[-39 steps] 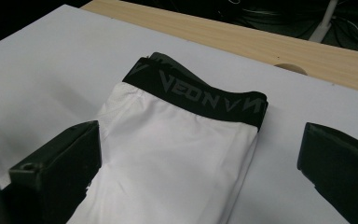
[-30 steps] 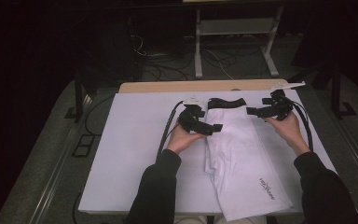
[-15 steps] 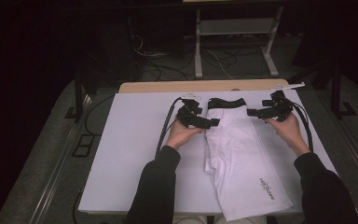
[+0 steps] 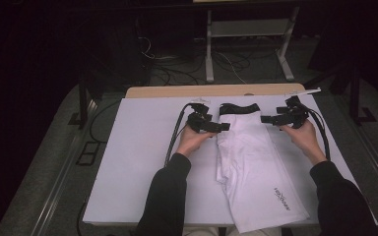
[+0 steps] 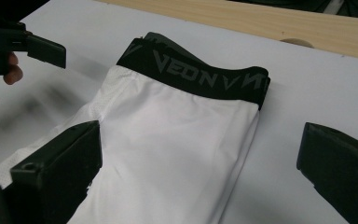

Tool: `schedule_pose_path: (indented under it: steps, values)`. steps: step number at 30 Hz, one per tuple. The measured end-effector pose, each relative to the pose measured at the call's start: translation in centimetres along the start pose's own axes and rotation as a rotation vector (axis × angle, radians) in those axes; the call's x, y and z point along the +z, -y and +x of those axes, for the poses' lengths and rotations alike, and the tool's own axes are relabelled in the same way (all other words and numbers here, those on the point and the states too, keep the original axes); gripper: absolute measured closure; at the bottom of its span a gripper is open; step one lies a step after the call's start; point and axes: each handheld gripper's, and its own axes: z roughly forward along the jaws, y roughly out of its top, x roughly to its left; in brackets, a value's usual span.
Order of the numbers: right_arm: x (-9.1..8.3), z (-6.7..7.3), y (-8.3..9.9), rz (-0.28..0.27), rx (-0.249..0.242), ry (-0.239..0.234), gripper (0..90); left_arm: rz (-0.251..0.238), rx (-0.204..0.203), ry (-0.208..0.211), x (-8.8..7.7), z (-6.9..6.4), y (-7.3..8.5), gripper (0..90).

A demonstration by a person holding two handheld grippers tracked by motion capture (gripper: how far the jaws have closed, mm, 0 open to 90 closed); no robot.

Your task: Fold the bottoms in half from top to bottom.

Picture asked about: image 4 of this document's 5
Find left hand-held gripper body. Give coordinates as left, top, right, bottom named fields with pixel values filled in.
left=186, top=97, right=222, bottom=134

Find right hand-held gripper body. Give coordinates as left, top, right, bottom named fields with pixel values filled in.
left=276, top=88, right=323, bottom=130

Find white pants with black waistband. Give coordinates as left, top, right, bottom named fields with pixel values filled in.
left=215, top=102, right=310, bottom=234

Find person's left hand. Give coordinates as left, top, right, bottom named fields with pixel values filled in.
left=175, top=125, right=217, bottom=158

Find person's right hand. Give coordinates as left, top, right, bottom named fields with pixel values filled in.
left=280, top=120, right=328, bottom=166

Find black metal stand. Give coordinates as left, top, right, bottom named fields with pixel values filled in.
left=303, top=60, right=378, bottom=127
left=68, top=70, right=105, bottom=130

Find white table mat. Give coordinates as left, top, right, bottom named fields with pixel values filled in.
left=82, top=93, right=378, bottom=228

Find white metal stand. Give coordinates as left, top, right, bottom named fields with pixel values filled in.
left=205, top=6, right=301, bottom=84

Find black floor socket plate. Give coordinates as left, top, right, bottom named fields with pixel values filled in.
left=76, top=141, right=101, bottom=167

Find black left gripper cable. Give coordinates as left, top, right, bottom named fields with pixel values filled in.
left=163, top=102, right=200, bottom=167

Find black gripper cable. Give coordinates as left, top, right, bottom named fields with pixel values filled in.
left=163, top=102, right=200, bottom=167
left=303, top=106, right=332, bottom=161

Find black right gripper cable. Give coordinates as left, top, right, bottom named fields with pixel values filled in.
left=303, top=106, right=332, bottom=161

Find tangle of floor cables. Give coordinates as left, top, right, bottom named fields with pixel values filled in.
left=137, top=35, right=254, bottom=87

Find black floor cable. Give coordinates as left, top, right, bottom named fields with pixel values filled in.
left=88, top=99, right=123, bottom=144

